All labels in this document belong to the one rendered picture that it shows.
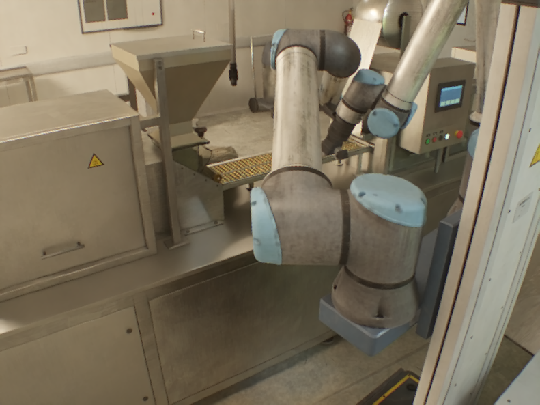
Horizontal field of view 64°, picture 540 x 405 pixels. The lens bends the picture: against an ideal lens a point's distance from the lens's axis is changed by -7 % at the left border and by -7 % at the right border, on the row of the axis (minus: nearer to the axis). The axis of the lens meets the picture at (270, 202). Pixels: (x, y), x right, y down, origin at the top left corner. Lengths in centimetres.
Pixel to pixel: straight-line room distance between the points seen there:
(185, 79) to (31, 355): 106
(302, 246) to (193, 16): 510
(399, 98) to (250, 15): 498
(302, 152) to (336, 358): 162
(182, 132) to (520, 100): 128
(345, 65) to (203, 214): 88
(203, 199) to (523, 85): 135
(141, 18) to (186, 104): 390
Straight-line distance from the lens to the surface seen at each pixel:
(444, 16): 123
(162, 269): 168
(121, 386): 189
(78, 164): 157
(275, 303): 199
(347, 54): 133
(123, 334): 172
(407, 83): 127
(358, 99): 145
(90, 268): 172
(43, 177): 157
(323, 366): 239
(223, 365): 205
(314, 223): 83
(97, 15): 544
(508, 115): 81
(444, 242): 94
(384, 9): 222
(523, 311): 183
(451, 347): 106
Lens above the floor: 177
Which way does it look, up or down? 28 degrees down
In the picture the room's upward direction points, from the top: straight up
